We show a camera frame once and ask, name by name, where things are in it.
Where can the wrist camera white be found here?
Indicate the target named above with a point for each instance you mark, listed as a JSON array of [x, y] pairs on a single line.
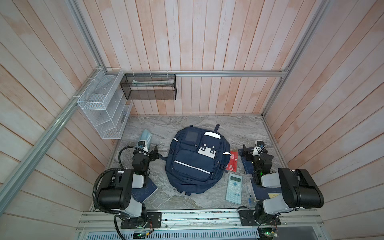
[[143, 144], [259, 148]]

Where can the aluminium front rail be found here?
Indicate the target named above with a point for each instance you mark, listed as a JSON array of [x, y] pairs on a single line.
[[228, 224]]

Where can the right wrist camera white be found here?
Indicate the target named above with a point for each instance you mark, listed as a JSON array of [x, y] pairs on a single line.
[[259, 148]]

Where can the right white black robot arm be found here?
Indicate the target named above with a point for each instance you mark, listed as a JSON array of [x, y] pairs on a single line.
[[298, 189]]

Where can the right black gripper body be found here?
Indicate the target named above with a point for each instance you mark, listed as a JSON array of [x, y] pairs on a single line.
[[249, 154]]

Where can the blue notebook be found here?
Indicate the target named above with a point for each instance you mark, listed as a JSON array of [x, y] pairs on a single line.
[[144, 193], [248, 166], [262, 193]]

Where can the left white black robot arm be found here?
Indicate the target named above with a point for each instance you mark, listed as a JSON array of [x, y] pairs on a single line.
[[112, 191]]

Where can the light blue calculator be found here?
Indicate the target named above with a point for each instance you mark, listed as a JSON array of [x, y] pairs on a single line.
[[234, 189]]

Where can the black mesh wall basket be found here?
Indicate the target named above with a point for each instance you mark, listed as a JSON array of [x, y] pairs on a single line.
[[149, 87]]

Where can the white wire mesh shelf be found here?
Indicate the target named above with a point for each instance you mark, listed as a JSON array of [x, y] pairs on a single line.
[[104, 103]]

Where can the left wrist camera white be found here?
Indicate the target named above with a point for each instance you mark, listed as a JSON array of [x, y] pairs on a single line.
[[143, 144]]

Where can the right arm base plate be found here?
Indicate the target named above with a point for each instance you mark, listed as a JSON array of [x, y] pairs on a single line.
[[252, 218]]

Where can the light teal pencil pouch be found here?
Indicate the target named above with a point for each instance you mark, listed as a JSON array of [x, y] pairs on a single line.
[[146, 135]]

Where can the red small booklet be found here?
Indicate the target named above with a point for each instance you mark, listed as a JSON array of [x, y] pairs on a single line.
[[232, 165]]

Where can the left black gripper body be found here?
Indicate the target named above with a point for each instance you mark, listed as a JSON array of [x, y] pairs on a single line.
[[152, 157]]

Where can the navy blue student backpack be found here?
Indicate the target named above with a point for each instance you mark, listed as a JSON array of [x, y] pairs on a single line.
[[197, 159]]

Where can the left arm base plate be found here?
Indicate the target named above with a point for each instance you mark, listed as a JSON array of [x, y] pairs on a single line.
[[146, 221]]

